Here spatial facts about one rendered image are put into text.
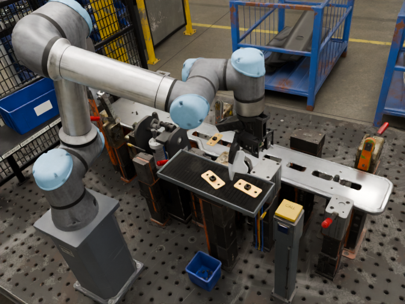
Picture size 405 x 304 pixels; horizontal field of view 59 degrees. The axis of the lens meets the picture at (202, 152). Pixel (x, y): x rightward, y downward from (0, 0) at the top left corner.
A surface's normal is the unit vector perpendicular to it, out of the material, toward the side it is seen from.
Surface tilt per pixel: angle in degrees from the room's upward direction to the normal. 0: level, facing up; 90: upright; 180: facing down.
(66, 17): 59
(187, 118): 90
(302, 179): 0
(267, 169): 0
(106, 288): 90
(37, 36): 25
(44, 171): 7
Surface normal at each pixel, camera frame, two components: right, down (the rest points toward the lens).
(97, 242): 0.86, 0.24
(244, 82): -0.26, 0.65
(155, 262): -0.11, -0.76
